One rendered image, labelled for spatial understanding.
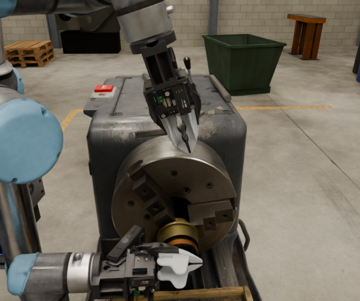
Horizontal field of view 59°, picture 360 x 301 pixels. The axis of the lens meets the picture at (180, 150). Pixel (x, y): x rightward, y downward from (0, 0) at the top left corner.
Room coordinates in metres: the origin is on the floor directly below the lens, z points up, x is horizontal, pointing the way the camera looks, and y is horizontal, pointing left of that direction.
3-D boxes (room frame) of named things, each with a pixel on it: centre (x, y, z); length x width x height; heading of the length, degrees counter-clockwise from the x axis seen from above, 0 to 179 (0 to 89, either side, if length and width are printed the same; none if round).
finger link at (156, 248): (0.48, 0.05, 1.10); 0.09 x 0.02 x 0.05; 94
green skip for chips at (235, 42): (5.69, -1.03, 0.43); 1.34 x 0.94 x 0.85; 14
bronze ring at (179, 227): (0.54, 0.00, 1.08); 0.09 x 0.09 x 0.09; 6
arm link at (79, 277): (0.45, 0.19, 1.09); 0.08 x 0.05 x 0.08; 4
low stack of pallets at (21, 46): (8.03, 3.65, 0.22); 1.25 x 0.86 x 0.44; 5
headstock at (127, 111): (1.09, 0.06, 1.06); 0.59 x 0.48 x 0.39; 4
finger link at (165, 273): (0.46, 0.00, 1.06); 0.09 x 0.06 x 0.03; 94
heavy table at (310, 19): (9.13, -3.31, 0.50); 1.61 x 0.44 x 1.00; 2
